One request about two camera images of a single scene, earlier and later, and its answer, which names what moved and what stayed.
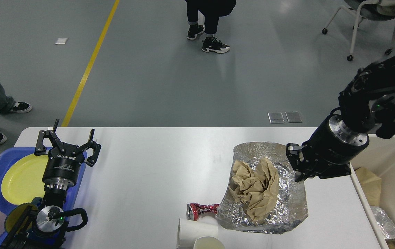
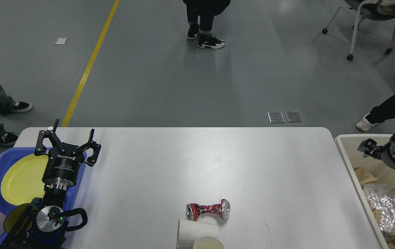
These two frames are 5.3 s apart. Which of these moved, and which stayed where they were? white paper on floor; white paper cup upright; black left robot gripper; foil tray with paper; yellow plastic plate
Moved: foil tray with paper
Stayed: black left robot gripper; white paper on floor; white paper cup upright; yellow plastic plate
